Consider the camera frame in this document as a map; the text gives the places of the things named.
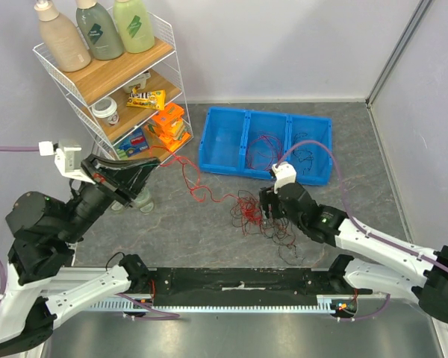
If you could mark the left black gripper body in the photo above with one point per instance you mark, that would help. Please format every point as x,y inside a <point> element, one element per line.
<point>106,182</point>

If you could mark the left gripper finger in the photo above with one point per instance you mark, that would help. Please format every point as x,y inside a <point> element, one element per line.
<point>112,168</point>
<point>129,187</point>

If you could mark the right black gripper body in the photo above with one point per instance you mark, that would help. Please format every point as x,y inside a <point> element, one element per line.
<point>270,203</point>

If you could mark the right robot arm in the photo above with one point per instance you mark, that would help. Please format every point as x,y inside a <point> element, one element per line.
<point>386,264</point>

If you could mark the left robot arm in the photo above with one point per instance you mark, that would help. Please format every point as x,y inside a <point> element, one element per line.
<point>43,229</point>

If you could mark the right glass bottle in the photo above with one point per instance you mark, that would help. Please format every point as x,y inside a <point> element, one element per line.
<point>144,202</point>

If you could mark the glass bottle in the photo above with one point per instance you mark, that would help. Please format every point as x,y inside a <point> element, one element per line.
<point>144,202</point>
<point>117,207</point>

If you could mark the left glass bottle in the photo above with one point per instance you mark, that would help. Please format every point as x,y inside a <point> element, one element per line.
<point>117,207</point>

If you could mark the blue snack packet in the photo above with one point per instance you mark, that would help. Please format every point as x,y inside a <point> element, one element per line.
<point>134,144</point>

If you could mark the blue three-compartment bin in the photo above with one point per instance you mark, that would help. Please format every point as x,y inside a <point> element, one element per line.
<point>247,142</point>

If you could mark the white paper cup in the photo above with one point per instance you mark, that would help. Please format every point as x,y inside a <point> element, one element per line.
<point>106,111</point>

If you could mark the orange snack boxes stack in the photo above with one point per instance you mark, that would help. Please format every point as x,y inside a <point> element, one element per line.
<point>168,127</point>

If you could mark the yellow candy bag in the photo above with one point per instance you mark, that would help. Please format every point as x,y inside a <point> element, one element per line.
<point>154,100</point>

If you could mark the white tub container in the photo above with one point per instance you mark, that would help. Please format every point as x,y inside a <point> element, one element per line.
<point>138,82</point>

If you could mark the beige pump bottle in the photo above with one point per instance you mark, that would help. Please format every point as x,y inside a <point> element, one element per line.
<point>62,38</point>

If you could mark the dark green pump bottle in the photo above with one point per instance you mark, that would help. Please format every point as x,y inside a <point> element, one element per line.
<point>98,29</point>

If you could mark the light green pump bottle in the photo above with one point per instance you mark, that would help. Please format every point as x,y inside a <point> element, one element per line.
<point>133,25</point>

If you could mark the aluminium corner profile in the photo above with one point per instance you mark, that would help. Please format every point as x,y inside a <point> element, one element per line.
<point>402,43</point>

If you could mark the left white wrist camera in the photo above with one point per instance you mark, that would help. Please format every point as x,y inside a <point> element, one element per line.
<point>68,160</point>

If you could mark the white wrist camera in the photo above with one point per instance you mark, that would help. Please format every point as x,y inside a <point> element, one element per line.
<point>68,160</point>
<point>284,173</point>

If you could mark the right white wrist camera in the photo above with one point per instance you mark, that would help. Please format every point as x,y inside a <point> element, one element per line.
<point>284,173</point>

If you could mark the white wire shelf rack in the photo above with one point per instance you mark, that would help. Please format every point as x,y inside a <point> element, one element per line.
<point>82,89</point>

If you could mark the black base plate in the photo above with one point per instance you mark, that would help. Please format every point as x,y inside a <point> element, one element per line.
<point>243,287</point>

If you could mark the slotted cable duct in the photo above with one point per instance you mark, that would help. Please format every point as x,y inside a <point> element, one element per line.
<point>322,306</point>

